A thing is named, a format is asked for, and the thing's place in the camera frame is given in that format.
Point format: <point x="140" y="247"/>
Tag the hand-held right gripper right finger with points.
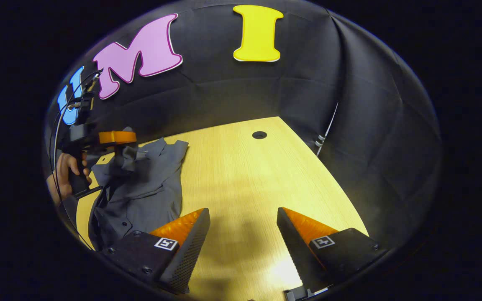
<point x="293" y="246"/>

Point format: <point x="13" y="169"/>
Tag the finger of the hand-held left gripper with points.
<point x="117" y="137"/>

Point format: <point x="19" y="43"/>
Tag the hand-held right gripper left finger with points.
<point x="193" y="246"/>

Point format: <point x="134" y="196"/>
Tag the grey collared shirt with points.
<point x="149" y="188"/>

